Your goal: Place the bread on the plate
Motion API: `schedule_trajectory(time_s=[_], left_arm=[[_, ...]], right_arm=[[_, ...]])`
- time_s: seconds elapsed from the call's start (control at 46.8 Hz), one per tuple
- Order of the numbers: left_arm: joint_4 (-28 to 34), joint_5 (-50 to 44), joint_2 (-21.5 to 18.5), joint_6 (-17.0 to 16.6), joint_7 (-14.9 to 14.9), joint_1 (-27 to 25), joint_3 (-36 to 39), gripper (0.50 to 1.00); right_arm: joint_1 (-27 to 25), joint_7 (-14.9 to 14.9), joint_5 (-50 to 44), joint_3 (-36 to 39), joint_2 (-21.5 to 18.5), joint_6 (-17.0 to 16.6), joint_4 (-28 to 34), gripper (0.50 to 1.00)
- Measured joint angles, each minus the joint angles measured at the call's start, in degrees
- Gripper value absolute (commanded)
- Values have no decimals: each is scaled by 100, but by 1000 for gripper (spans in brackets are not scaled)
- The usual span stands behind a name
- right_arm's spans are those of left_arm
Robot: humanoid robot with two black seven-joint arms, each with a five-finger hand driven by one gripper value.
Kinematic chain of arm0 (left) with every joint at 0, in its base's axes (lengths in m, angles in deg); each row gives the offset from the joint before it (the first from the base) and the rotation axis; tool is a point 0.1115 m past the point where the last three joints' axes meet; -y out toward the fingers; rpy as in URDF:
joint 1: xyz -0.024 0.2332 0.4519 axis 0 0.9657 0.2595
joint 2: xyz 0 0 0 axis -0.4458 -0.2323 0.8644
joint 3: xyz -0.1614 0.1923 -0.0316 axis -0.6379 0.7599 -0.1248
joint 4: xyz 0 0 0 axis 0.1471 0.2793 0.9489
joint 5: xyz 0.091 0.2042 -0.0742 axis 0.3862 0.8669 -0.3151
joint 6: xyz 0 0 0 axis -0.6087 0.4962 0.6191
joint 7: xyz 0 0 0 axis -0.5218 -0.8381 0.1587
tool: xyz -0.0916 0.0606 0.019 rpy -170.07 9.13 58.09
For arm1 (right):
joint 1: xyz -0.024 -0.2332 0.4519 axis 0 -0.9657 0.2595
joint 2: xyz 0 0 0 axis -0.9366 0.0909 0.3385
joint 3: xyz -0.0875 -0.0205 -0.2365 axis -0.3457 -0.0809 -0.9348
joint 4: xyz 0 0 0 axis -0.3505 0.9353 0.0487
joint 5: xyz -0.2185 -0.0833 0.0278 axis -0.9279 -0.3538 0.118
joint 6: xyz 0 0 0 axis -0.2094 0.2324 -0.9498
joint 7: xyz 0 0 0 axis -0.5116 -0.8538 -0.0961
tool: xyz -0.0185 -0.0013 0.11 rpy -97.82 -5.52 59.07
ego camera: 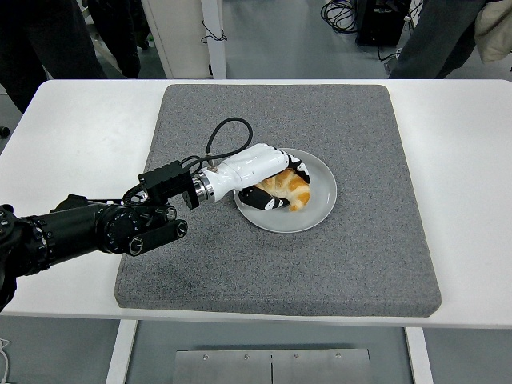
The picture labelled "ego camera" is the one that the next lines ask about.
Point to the black equipment box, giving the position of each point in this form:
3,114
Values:
380,24

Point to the white chair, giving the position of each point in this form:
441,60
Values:
102,44

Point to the white table leg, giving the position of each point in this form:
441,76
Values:
121,352
420,356

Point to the beige fabric bundle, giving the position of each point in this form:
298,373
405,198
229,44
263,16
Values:
496,36

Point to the person in dark grey trousers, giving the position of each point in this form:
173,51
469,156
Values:
436,40

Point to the white upright post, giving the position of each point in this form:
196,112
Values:
218,56

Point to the golden croissant bread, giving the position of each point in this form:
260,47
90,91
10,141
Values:
297,190

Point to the person in black clothing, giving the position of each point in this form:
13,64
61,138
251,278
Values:
40,40

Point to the white cabinet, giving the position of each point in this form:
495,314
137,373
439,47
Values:
180,40

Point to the grey power adapter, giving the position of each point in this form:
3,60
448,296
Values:
390,66

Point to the round grey plate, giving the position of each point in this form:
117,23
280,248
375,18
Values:
288,222

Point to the grey speckled foam mat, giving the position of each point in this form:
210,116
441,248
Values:
280,264

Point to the small black object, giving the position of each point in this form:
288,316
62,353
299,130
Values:
4,130

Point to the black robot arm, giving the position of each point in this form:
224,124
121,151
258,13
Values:
72,228

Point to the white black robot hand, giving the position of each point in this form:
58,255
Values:
252,166

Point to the person in dark patterned trousers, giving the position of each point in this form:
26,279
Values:
120,32

